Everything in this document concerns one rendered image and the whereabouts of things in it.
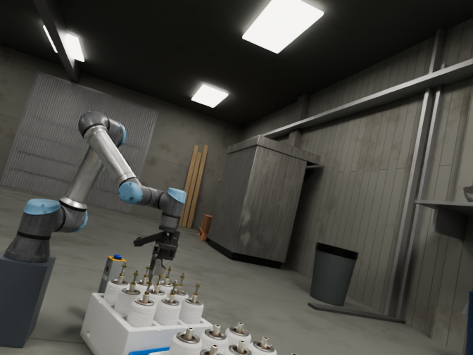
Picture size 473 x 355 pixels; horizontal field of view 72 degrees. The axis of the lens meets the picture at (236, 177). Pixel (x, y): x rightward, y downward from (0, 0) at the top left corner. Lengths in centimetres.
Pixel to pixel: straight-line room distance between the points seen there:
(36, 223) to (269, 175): 396
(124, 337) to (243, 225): 373
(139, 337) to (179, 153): 847
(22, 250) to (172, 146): 830
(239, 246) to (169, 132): 546
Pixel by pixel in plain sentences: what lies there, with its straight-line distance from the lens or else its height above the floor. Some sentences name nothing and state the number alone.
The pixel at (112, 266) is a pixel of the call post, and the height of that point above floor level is 28.
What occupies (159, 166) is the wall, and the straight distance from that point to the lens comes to 949.
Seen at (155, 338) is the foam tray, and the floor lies 15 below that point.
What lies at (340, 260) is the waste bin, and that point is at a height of 45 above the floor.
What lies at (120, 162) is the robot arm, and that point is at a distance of 129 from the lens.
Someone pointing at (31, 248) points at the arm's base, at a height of 35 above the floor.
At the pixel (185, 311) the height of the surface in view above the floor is 22.
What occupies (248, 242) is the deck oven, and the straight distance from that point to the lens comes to 495.
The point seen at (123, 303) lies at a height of 21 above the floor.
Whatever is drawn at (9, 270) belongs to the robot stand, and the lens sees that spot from 148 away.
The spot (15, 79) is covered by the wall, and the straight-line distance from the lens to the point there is 1009.
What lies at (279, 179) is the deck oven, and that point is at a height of 134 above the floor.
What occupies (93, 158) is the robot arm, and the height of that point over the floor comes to 74.
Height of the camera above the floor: 66
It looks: 6 degrees up
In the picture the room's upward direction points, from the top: 14 degrees clockwise
